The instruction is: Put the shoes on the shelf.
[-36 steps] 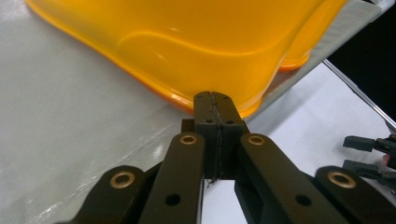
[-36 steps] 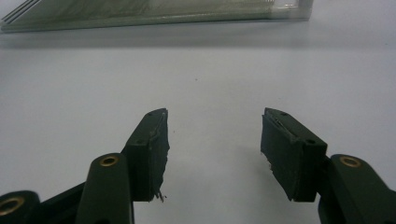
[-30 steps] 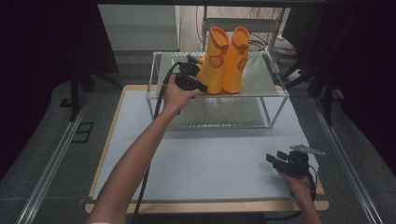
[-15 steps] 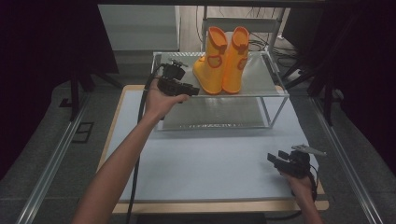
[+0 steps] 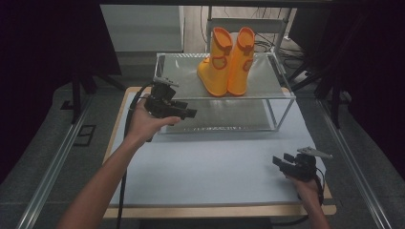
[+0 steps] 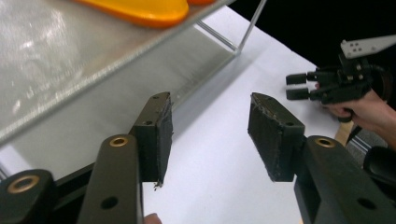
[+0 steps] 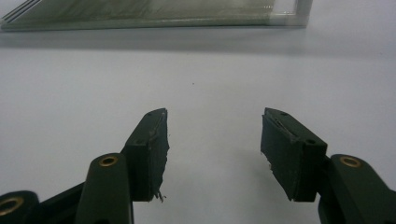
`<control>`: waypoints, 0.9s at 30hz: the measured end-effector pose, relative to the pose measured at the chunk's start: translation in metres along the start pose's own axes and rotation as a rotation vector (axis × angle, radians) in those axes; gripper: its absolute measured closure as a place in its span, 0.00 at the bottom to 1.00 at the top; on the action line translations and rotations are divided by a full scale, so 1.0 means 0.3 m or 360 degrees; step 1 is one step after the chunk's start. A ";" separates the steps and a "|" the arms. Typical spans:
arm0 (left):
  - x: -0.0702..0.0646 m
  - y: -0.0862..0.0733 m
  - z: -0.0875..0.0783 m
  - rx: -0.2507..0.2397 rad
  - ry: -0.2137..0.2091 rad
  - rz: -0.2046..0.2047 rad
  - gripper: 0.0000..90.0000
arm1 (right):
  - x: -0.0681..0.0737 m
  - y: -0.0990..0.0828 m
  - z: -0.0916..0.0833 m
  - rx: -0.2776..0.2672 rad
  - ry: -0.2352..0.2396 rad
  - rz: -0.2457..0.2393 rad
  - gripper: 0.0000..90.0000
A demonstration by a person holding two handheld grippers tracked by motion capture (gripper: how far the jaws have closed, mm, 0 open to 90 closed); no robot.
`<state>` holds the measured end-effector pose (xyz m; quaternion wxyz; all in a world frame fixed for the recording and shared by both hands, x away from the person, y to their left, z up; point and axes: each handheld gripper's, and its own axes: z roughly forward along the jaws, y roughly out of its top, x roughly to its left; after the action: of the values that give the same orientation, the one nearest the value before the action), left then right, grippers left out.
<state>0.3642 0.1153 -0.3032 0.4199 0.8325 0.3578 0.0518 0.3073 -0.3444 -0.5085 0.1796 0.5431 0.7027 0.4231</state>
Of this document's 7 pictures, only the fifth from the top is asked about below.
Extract yellow duck rain boot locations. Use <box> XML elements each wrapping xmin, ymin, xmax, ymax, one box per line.
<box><xmin>226</xmin><ymin>26</ymin><xmax>257</xmax><ymax>97</ymax></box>
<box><xmin>196</xmin><ymin>26</ymin><xmax>234</xmax><ymax>97</ymax></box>

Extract clear two-tier shoe rack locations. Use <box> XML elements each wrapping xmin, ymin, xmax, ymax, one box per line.
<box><xmin>148</xmin><ymin>52</ymin><xmax>296</xmax><ymax>135</ymax></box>

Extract aluminium floor rail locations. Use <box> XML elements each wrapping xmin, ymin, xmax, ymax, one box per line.
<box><xmin>15</xmin><ymin>94</ymin><xmax>94</xmax><ymax>229</ymax></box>
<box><xmin>317</xmin><ymin>97</ymin><xmax>394</xmax><ymax>229</ymax></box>

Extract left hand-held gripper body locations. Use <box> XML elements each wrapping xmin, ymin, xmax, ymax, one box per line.
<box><xmin>143</xmin><ymin>75</ymin><xmax>181</xmax><ymax>119</ymax></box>

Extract black stand legs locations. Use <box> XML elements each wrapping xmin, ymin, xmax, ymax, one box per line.
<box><xmin>288</xmin><ymin>61</ymin><xmax>352</xmax><ymax>130</ymax></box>
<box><xmin>70</xmin><ymin>61</ymin><xmax>127</xmax><ymax>126</ymax></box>

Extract hand-held gripper black cable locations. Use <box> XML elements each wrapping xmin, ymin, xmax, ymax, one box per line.
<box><xmin>270</xmin><ymin>167</ymin><xmax>327</xmax><ymax>228</ymax></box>
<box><xmin>115</xmin><ymin>81</ymin><xmax>156</xmax><ymax>229</ymax></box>

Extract grey cabinet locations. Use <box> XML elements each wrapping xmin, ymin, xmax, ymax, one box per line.
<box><xmin>99</xmin><ymin>4</ymin><xmax>186</xmax><ymax>53</ymax></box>

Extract grey metal stand frame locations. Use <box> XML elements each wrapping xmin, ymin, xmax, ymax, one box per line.
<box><xmin>205</xmin><ymin>5</ymin><xmax>293</xmax><ymax>55</ymax></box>

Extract left hand-held gripper black cable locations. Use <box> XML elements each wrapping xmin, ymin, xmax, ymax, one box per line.
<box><xmin>115</xmin><ymin>81</ymin><xmax>156</xmax><ymax>229</ymax></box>

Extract right hand-held gripper black cable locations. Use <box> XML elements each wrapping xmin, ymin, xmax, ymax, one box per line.
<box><xmin>270</xmin><ymin>167</ymin><xmax>327</xmax><ymax>228</ymax></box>

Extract white table mat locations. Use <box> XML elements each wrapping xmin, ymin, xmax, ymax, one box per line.
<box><xmin>109</xmin><ymin>92</ymin><xmax>328</xmax><ymax>208</ymax></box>

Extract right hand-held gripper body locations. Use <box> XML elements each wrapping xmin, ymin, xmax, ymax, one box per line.
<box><xmin>282</xmin><ymin>146</ymin><xmax>334</xmax><ymax>183</ymax></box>

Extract person's left hand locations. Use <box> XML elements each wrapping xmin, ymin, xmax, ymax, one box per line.
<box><xmin>124</xmin><ymin>97</ymin><xmax>182</xmax><ymax>148</ymax></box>

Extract black floor cables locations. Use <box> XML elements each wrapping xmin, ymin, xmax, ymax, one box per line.
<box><xmin>200</xmin><ymin>5</ymin><xmax>309</xmax><ymax>71</ymax></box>

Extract dark curtain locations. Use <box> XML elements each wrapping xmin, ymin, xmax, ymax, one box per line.
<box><xmin>0</xmin><ymin>0</ymin><xmax>122</xmax><ymax>185</ymax></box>
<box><xmin>289</xmin><ymin>0</ymin><xmax>405</xmax><ymax>182</ymax></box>

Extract person's right hand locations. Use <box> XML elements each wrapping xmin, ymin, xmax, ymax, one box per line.
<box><xmin>287</xmin><ymin>175</ymin><xmax>322</xmax><ymax>206</ymax></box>

